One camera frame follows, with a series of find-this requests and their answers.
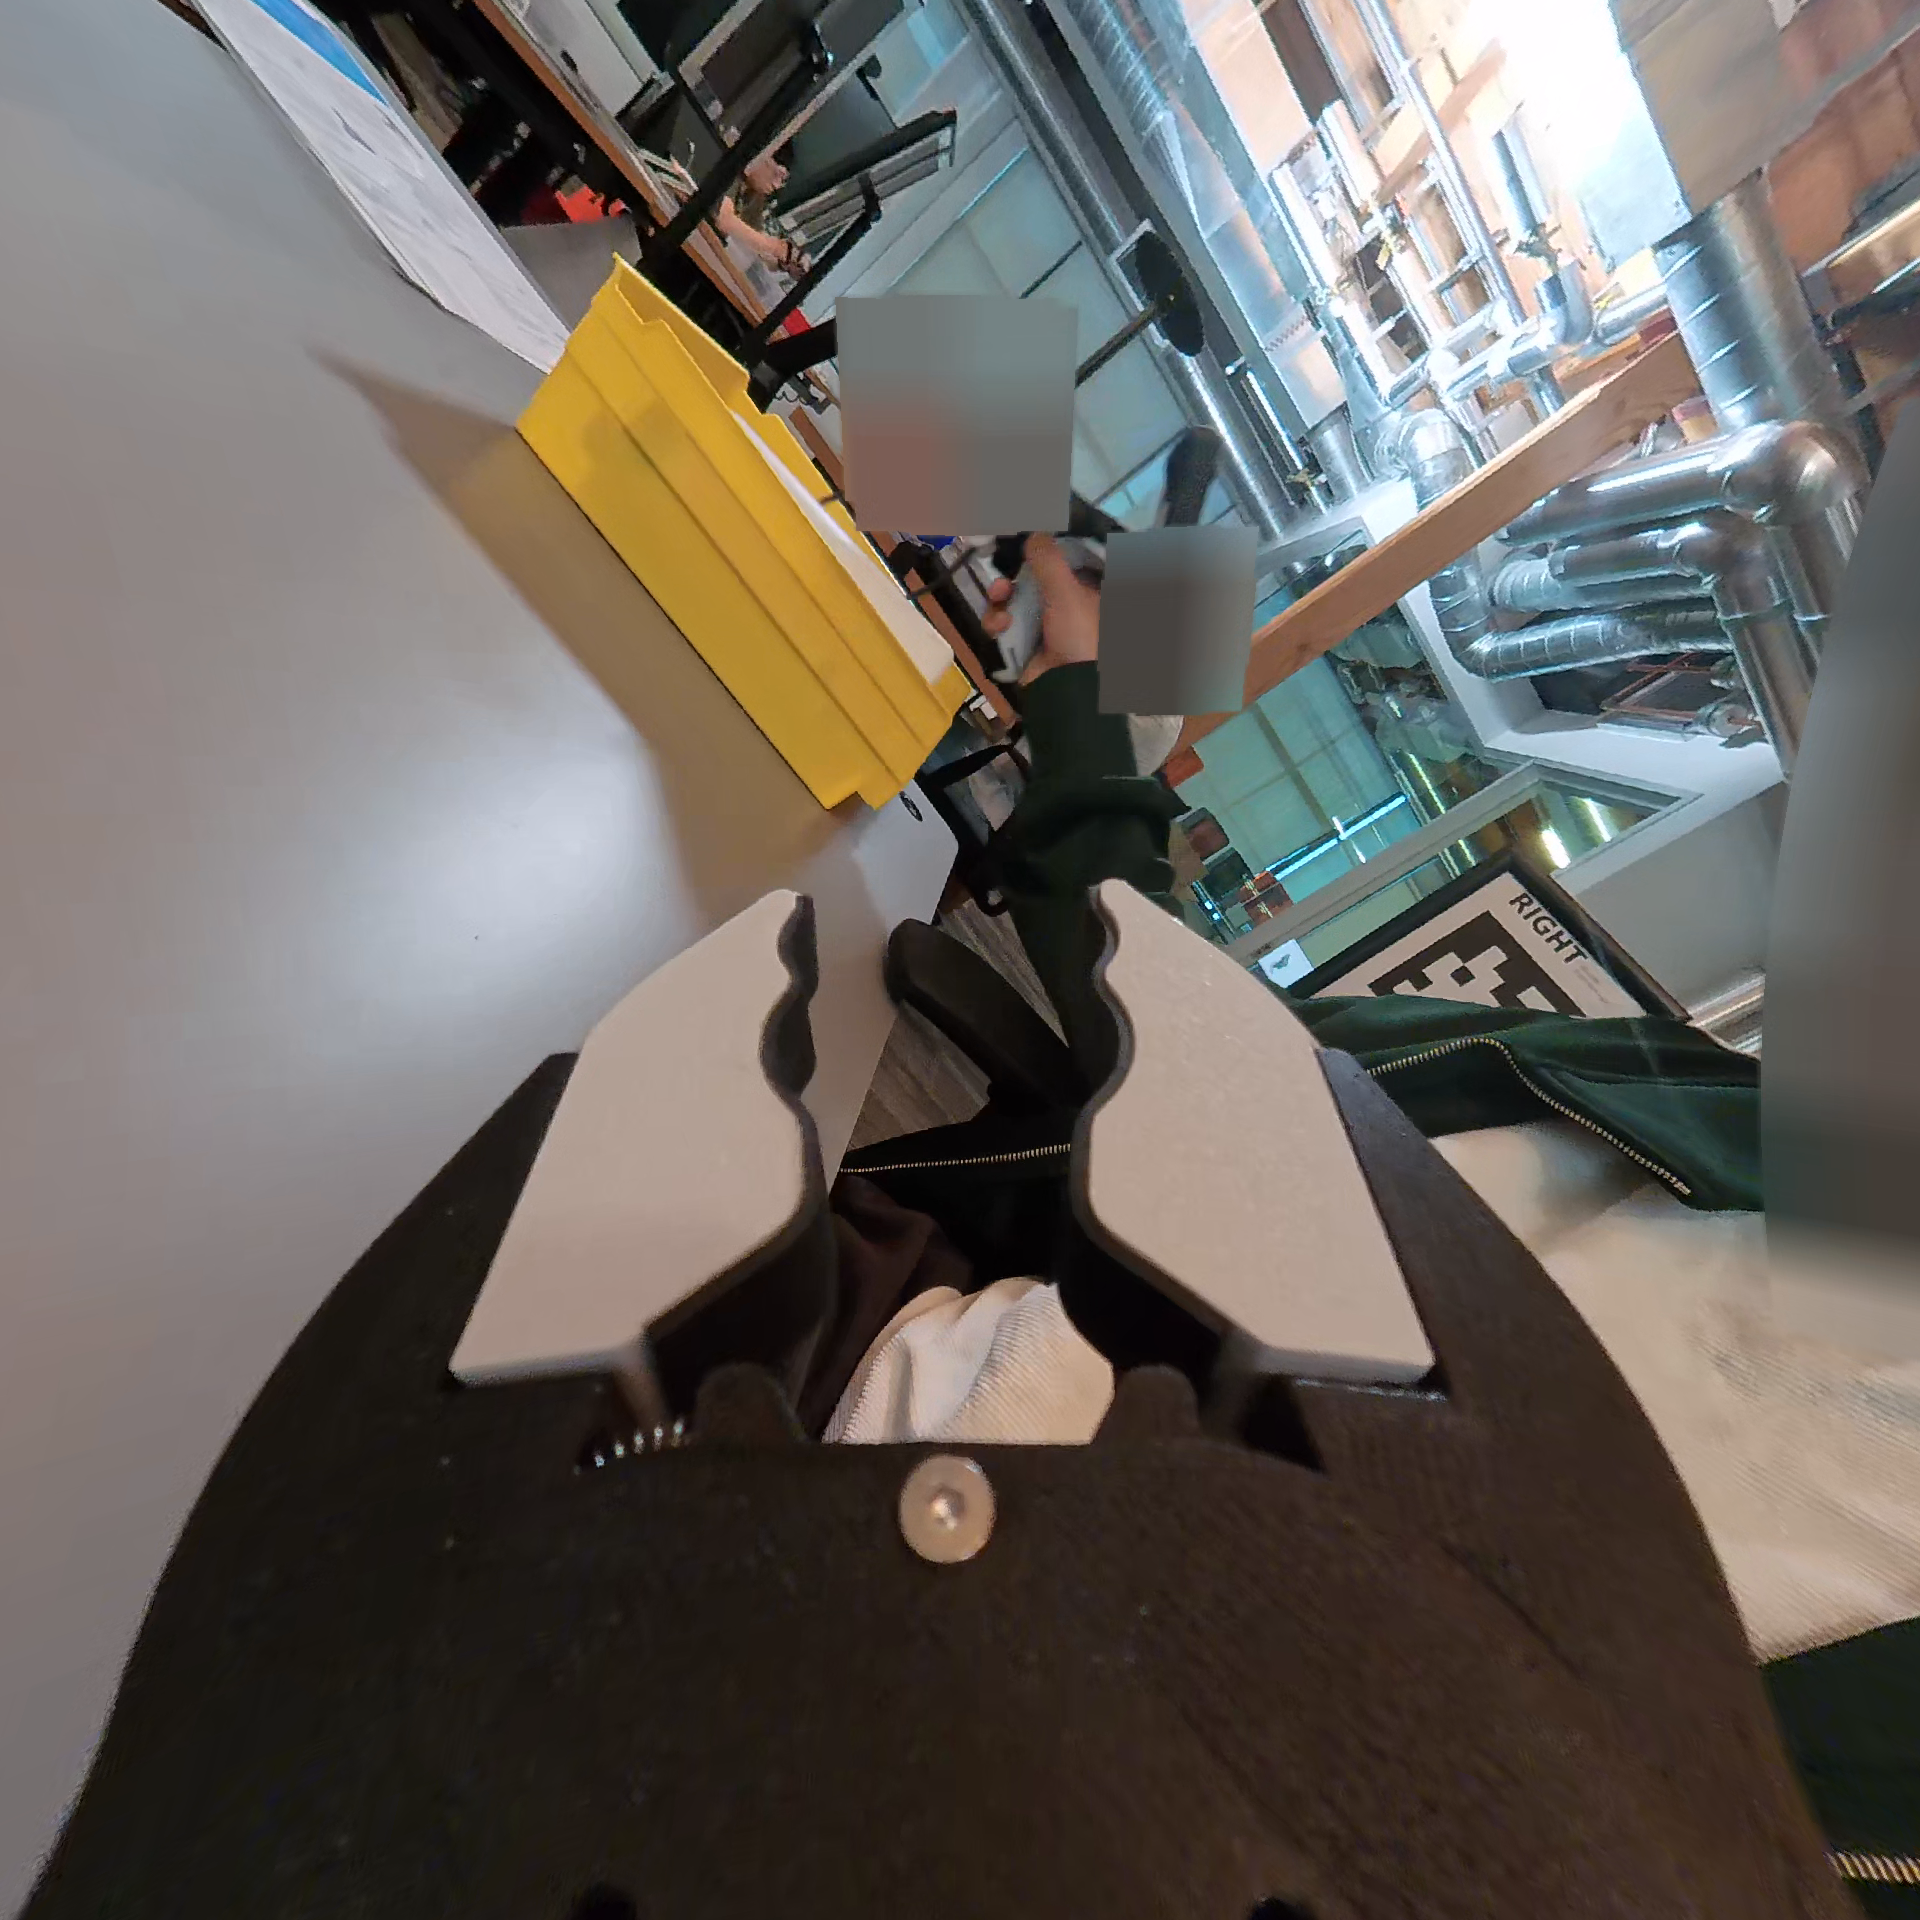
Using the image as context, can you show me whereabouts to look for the wooden background desk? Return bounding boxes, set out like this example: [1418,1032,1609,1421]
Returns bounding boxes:
[464,0,841,409]

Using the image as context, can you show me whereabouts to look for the white bottle black lid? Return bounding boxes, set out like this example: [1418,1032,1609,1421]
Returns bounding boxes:
[750,405,958,694]

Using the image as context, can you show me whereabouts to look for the person's right forearm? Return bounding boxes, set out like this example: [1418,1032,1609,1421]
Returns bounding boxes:
[989,656,1191,1057]

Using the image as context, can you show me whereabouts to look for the silver ventilation duct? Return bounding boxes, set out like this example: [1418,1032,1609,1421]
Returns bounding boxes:
[960,0,1877,768]

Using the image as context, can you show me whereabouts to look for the blue white printed sheet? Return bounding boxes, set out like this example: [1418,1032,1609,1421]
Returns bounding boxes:
[194,0,572,371]

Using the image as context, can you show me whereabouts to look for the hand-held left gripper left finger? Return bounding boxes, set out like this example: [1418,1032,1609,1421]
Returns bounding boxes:
[449,889,837,1385]

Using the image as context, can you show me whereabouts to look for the black pole with round top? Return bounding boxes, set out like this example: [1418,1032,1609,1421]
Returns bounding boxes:
[1072,230,1208,379]

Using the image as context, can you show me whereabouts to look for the yellow plastic bin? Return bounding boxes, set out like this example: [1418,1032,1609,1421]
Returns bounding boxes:
[517,256,974,810]

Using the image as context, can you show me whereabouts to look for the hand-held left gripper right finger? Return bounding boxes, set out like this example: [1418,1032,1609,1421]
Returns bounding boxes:
[1069,882,1438,1385]

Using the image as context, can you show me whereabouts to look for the wooden pillar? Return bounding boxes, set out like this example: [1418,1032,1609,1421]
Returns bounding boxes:
[1169,328,1705,752]

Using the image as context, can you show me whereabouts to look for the framed marker sign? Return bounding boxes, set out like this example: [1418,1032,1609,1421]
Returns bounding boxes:
[1288,854,1688,1023]

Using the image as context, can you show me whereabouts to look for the black computer monitor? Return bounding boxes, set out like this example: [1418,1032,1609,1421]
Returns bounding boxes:
[766,104,961,256]

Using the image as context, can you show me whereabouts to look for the person's right hand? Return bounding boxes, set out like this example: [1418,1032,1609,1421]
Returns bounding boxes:
[983,536,1105,671]

